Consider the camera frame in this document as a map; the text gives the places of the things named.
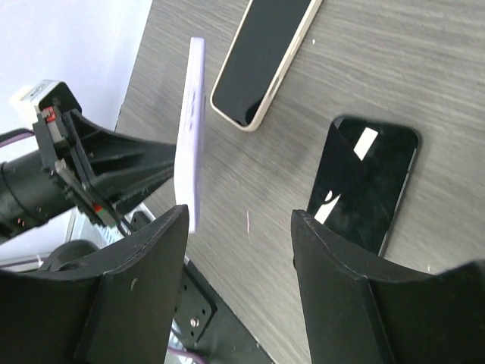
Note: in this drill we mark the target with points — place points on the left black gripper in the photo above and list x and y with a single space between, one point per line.
72 152

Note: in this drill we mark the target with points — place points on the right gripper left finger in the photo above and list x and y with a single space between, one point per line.
115 305

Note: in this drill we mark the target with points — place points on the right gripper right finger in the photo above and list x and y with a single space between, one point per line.
360 308

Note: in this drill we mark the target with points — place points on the lilac phone case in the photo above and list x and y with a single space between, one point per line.
188 156

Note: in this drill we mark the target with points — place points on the black phone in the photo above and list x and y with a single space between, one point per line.
361 179

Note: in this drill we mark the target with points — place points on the beige phone case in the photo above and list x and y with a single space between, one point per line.
265 64

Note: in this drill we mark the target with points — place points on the black mounting plate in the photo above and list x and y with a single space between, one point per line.
181 314

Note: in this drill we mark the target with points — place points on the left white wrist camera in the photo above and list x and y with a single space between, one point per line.
30 100

